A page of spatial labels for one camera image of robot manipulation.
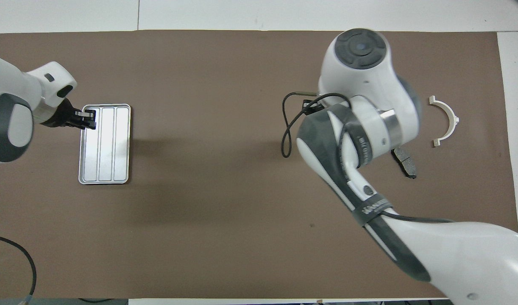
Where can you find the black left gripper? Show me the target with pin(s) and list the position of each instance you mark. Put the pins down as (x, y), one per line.
(64, 116)

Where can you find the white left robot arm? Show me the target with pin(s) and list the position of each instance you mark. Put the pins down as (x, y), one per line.
(13, 97)

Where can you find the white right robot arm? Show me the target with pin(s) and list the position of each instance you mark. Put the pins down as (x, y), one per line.
(369, 84)

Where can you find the silver metal tray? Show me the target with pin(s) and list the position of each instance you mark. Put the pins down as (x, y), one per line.
(106, 152)

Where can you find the brown table mat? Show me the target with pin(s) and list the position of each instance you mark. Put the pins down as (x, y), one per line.
(199, 169)

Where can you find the curved dark brake pad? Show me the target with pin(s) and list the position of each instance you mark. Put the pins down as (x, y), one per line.
(407, 165)

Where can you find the white semicircular plastic bracket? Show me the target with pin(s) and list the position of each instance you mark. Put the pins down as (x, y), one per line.
(452, 118)

